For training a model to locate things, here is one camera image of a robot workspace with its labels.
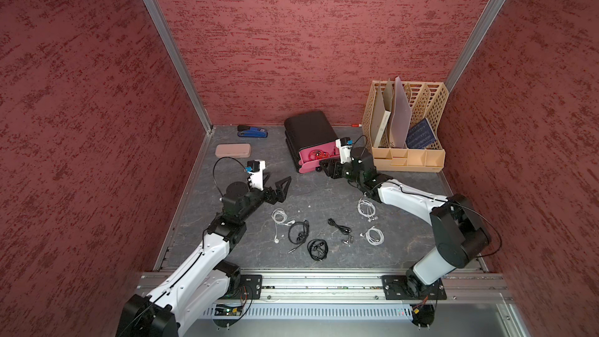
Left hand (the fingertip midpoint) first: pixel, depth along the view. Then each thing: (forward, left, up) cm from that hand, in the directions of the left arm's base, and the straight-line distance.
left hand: (280, 180), depth 78 cm
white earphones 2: (-2, -34, -19) cm, 39 cm away
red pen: (+47, -38, -19) cm, 63 cm away
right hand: (+9, -15, -5) cm, 19 cm away
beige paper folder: (+25, -38, +9) cm, 46 cm away
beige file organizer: (+40, -63, +4) cm, 75 cm away
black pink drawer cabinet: (+34, -11, -16) cm, 39 cm away
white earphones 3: (-12, -35, -20) cm, 42 cm away
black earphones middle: (-10, -3, -20) cm, 22 cm away
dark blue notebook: (+29, -61, -8) cm, 68 cm away
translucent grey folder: (+37, -52, -3) cm, 64 cm away
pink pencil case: (+28, +25, -19) cm, 42 cm away
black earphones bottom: (-17, -13, -19) cm, 29 cm away
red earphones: (+15, -12, -5) cm, 20 cm away
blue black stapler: (+39, +22, -17) cm, 48 cm away
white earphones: (-3, +2, -18) cm, 18 cm away
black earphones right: (-10, -24, -19) cm, 32 cm away
